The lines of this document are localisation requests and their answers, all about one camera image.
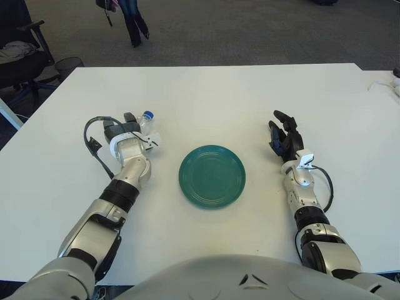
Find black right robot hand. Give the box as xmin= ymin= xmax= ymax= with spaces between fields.
xmin=267 ymin=109 xmax=306 ymax=163

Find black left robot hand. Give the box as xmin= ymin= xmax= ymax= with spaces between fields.
xmin=104 ymin=111 xmax=141 ymax=144

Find clear bottle with blue cap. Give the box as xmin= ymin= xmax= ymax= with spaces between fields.
xmin=137 ymin=110 xmax=156 ymax=135

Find green round plate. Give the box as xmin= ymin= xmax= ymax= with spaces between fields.
xmin=178 ymin=144 xmax=247 ymax=211

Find person legs in dark trousers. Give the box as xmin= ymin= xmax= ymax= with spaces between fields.
xmin=118 ymin=0 xmax=150 ymax=48

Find black office chair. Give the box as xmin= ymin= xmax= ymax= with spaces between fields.
xmin=0 ymin=0 xmax=60 ymax=104

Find grey cloth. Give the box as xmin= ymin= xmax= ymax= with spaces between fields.
xmin=0 ymin=41 xmax=37 ymax=60

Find grey robot torso shell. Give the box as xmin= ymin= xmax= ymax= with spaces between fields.
xmin=0 ymin=254 xmax=400 ymax=300

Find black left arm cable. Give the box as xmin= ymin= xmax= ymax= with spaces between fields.
xmin=83 ymin=115 xmax=124 ymax=181

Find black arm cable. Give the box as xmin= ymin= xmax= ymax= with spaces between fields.
xmin=83 ymin=115 xmax=124 ymax=181
xmin=312 ymin=164 xmax=334 ymax=213

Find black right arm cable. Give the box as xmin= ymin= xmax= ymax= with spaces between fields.
xmin=312 ymin=164 xmax=334 ymax=213

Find black wire mesh bin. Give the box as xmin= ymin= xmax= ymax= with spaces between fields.
xmin=54 ymin=56 xmax=85 ymax=81

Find white thin cable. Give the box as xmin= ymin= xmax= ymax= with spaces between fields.
xmin=367 ymin=81 xmax=394 ymax=92

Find dark hanging strap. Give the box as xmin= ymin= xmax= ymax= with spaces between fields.
xmin=95 ymin=0 xmax=116 ymax=28

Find white desk frame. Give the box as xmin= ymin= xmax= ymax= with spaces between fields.
xmin=0 ymin=99 xmax=23 ymax=131

